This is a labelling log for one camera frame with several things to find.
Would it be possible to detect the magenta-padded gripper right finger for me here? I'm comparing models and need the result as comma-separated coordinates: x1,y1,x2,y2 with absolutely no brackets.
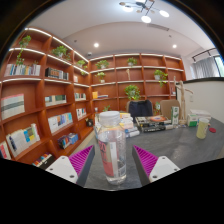
131,145,181,187

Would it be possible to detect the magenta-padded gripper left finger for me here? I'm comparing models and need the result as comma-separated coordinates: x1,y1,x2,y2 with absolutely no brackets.
45,144,96,188

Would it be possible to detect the clear plastic bottle red label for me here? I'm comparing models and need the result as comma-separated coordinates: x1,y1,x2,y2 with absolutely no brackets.
94,110,128,186

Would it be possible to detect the tall green white carton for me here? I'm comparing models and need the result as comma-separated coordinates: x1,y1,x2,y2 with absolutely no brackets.
170,105,180,126

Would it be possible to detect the stack of assorted small books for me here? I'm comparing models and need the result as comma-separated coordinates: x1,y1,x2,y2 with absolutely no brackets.
119,112,141,138

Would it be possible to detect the yellow striped cartoon mug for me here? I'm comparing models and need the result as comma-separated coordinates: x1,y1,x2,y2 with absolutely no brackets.
195,117,210,140

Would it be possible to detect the tan chair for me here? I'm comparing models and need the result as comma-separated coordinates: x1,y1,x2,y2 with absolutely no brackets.
159,99,183,120

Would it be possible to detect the dark blue chair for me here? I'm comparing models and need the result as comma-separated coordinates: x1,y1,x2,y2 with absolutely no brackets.
126,99,154,123

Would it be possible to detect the wooden artist mannequin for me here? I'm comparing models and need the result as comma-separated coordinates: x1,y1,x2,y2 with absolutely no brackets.
175,79,194,126

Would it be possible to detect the orange wooden shelf unit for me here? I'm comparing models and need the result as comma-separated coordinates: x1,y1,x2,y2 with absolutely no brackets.
0,27,187,168

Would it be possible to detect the grey window curtain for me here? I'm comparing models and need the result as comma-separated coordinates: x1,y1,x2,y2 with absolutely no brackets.
191,56,219,79

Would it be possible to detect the ceiling air vent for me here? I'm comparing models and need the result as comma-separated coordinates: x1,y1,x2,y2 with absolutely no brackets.
146,23,174,33

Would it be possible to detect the branched ceiling lamp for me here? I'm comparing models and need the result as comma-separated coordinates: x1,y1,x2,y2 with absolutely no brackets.
118,0,170,24

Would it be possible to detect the black ceiling track rail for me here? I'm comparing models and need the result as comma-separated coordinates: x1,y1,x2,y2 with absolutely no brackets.
191,47,221,63

